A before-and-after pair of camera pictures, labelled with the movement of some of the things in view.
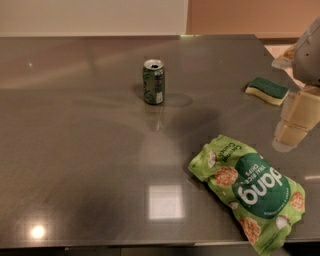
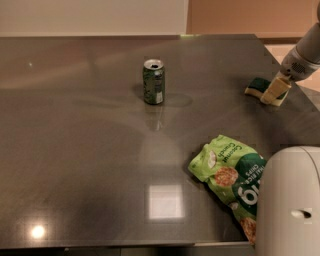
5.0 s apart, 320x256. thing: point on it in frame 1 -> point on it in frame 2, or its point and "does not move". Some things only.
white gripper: (309, 56) -> (294, 67)
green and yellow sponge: (272, 93) does not move
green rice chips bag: (267, 203) does not move
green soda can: (154, 82) does not move
